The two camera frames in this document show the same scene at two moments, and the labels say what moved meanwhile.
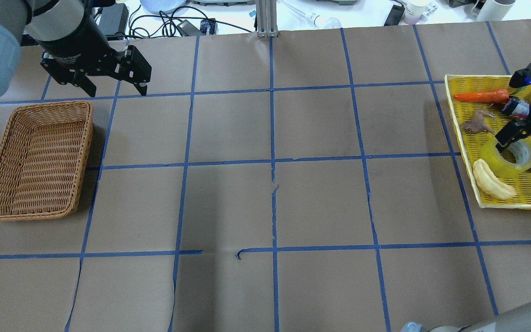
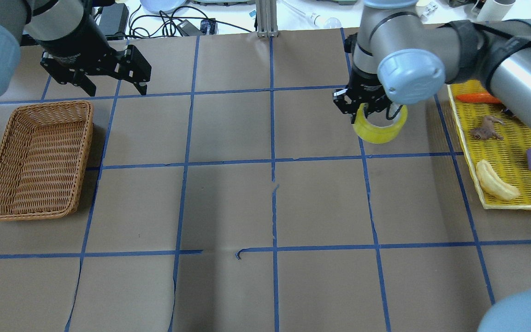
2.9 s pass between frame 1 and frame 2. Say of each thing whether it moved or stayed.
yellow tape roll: moved
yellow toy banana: stayed
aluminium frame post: stayed
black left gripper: stayed
